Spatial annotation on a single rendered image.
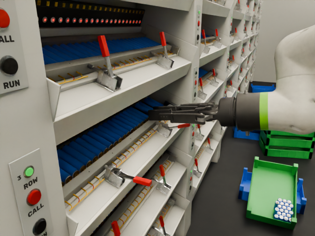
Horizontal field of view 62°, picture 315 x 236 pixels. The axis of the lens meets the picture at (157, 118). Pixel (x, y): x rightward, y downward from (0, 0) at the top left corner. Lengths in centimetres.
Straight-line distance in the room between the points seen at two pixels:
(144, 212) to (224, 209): 68
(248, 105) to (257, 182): 86
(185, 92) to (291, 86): 37
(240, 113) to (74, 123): 39
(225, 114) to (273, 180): 86
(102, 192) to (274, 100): 42
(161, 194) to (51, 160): 53
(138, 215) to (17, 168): 49
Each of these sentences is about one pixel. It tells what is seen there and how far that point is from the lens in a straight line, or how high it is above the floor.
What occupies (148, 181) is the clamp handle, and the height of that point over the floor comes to 57.
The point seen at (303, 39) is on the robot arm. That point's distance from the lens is 64.
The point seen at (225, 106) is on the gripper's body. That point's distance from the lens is 65.
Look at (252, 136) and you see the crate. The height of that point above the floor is 2.
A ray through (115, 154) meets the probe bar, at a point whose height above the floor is 58.
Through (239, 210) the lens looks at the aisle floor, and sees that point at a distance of 140.
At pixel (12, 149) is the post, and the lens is 31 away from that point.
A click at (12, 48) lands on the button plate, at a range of 30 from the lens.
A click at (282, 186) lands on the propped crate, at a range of 146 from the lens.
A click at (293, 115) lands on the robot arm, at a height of 67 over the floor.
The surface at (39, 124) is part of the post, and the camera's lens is 33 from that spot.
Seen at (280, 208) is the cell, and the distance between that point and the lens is 133.
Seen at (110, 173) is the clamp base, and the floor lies 57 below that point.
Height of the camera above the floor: 85
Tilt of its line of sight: 20 degrees down
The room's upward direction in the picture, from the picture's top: straight up
